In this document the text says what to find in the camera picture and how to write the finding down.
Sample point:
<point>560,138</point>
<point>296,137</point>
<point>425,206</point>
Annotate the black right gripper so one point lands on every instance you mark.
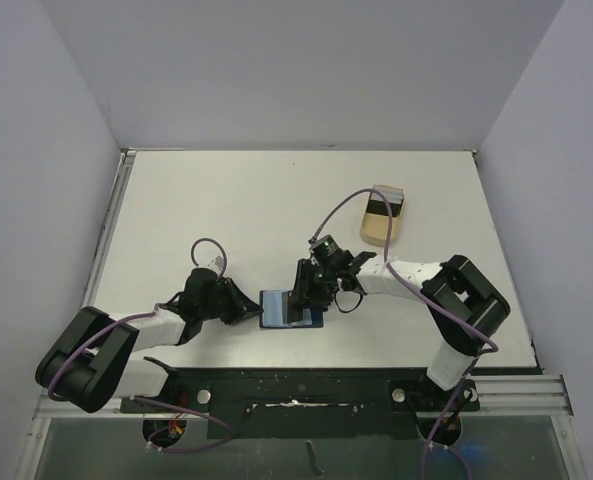
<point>302,286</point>

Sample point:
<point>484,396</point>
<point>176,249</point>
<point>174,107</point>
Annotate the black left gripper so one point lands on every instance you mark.
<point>241,306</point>

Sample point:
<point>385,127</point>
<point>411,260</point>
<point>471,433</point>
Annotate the black VIP credit card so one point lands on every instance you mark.
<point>297,315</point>

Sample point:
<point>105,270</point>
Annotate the blue card holder wallet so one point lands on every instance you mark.
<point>274,305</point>

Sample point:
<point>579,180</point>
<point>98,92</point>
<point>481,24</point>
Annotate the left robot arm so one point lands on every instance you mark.
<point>93,360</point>

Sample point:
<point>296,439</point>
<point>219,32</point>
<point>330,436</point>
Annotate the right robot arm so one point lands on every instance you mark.
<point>466,308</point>

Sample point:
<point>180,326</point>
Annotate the stack of cards in tray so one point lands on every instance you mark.
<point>385,200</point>

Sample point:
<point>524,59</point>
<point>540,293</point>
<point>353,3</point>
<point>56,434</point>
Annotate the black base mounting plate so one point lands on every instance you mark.
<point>312,404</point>

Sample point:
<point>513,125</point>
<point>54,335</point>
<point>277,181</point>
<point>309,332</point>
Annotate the beige oval tray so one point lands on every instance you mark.
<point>374,229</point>

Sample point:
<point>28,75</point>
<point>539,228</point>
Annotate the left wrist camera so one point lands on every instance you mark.
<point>217,265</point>

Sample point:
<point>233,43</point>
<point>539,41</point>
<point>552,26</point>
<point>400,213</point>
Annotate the aluminium left side rail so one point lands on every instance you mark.
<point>119,187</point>

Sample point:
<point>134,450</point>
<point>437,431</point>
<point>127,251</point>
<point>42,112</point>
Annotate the aluminium rail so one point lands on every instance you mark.
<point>119,187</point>
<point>504,395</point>

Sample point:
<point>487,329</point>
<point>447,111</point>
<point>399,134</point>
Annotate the aluminium front rail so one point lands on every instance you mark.
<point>504,395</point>

